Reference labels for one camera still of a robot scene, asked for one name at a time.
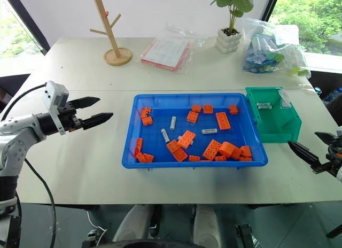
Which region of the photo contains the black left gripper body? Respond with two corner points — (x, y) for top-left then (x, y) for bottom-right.
(57, 101), (84, 133)

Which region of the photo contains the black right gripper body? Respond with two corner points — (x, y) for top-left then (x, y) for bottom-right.
(311, 142), (342, 177)

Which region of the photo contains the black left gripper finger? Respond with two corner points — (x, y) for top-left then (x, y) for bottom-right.
(80, 112), (114, 131)
(69, 96), (101, 110)

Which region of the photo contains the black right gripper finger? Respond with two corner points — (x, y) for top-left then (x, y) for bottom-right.
(287, 141), (320, 166)
(314, 131), (338, 145)

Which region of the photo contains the green plastic bin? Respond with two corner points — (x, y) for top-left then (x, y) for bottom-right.
(245, 86), (303, 144)

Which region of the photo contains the wooden tree stand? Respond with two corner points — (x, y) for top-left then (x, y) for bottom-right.
(89, 0), (134, 66)

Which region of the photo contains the white label card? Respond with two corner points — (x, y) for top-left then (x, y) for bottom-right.
(278, 89), (291, 109)

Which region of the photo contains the blue plastic tray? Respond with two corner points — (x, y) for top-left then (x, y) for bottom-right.
(121, 92), (269, 171)

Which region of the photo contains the black furniture piece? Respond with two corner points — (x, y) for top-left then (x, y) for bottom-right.
(0, 73), (31, 114)

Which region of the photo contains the rounded orange block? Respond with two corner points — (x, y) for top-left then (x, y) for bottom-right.
(219, 141), (237, 157)

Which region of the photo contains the clear bag with red papers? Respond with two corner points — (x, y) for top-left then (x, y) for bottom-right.
(140, 23), (206, 74)

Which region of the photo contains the clear bag with blue items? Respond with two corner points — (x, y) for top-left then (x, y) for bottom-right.
(241, 17), (312, 80)

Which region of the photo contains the white rounded robot leg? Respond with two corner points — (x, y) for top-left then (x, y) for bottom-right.
(192, 203), (223, 248)
(111, 204), (156, 244)

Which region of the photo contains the green plant in white pot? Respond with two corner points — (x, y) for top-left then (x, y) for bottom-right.
(210, 0), (257, 55)

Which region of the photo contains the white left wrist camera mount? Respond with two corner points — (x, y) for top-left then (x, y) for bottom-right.
(42, 81), (70, 136)

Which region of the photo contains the black window frame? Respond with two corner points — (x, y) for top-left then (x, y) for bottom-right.
(261, 0), (282, 22)
(3, 0), (51, 56)

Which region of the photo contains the white floor cable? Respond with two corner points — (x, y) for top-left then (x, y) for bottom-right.
(87, 210), (108, 234)

